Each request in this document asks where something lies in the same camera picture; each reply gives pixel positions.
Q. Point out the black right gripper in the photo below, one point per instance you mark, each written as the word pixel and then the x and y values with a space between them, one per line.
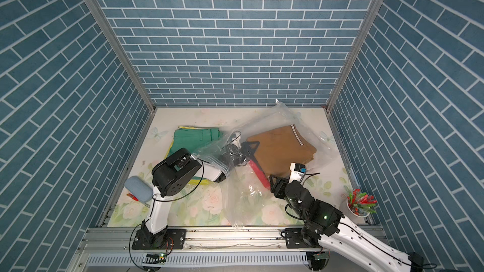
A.
pixel 280 184

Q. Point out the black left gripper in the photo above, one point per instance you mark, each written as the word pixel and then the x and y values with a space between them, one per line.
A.
pixel 246 148

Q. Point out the clear plastic vacuum bag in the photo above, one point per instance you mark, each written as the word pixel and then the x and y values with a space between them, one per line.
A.
pixel 280 115

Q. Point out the dark green garment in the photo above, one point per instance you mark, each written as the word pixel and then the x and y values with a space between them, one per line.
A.
pixel 192 138

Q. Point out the neon yellow garment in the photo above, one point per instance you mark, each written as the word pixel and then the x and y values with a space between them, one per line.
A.
pixel 210 173

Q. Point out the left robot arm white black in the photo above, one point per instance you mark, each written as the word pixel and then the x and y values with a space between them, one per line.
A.
pixel 216 184

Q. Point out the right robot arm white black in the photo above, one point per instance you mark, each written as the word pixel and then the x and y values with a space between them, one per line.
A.
pixel 326 227

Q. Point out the red folded garment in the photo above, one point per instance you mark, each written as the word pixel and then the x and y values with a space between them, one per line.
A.
pixel 260 174

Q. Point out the brown folded garment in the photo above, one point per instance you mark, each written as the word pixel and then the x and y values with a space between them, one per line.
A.
pixel 279 148

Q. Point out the cup of coloured clips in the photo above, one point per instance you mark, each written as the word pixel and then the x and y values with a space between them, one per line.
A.
pixel 357 203

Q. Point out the grey blue small object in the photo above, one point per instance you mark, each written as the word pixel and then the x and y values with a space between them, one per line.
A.
pixel 139 189

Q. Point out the red capped small pen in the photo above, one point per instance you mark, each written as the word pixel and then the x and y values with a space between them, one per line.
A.
pixel 132 197

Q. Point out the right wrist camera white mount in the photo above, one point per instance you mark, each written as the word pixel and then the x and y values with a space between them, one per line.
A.
pixel 299 173

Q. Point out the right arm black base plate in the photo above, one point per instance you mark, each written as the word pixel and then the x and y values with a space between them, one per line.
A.
pixel 304 237

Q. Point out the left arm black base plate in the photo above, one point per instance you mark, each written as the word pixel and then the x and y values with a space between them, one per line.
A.
pixel 169 239

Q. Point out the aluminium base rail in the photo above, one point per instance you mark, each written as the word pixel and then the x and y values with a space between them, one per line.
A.
pixel 204 247

